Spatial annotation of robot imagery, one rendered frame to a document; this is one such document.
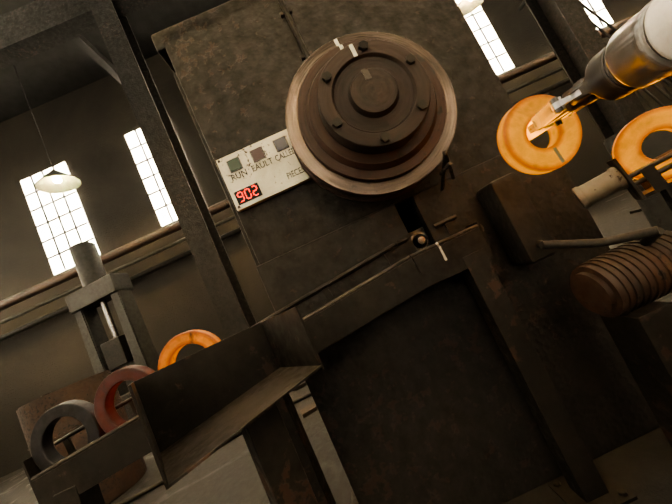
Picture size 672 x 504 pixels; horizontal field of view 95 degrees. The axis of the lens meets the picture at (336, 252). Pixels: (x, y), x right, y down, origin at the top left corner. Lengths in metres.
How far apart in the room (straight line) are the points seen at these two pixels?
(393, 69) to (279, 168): 0.42
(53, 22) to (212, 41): 4.55
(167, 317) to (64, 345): 2.36
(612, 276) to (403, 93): 0.61
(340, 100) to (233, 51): 0.53
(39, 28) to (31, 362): 6.78
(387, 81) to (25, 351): 9.66
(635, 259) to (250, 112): 1.09
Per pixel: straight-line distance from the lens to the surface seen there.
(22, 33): 5.95
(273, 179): 1.01
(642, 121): 0.99
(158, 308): 8.04
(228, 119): 1.15
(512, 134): 0.74
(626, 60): 0.58
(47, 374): 9.68
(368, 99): 0.84
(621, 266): 0.88
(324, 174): 0.85
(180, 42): 1.36
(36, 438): 1.21
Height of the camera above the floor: 0.73
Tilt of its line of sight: 5 degrees up
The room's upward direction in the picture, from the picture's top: 25 degrees counter-clockwise
